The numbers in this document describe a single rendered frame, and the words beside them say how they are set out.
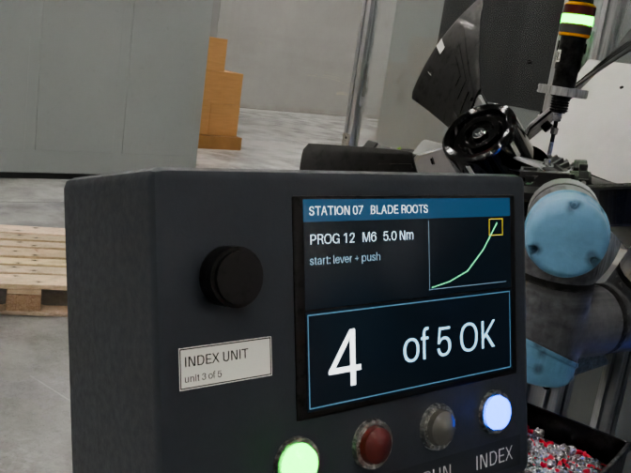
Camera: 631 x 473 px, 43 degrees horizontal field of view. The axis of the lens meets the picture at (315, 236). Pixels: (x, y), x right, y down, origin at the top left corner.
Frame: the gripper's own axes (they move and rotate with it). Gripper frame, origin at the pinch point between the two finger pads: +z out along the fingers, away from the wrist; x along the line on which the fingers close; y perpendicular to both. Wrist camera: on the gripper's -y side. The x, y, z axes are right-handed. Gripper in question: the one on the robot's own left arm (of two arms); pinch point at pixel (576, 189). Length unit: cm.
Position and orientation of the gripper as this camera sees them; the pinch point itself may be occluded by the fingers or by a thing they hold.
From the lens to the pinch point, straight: 111.1
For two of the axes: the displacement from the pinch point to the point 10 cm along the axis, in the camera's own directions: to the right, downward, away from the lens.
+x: -0.3, 9.8, 2.0
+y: -9.6, -0.9, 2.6
